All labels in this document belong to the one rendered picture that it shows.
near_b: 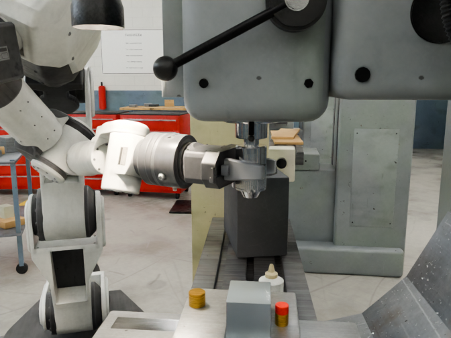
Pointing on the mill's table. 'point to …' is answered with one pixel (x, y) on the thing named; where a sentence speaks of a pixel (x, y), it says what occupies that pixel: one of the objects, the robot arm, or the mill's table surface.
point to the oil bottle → (277, 283)
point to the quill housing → (254, 66)
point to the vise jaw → (205, 317)
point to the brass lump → (196, 298)
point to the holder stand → (258, 218)
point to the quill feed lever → (315, 9)
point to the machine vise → (300, 329)
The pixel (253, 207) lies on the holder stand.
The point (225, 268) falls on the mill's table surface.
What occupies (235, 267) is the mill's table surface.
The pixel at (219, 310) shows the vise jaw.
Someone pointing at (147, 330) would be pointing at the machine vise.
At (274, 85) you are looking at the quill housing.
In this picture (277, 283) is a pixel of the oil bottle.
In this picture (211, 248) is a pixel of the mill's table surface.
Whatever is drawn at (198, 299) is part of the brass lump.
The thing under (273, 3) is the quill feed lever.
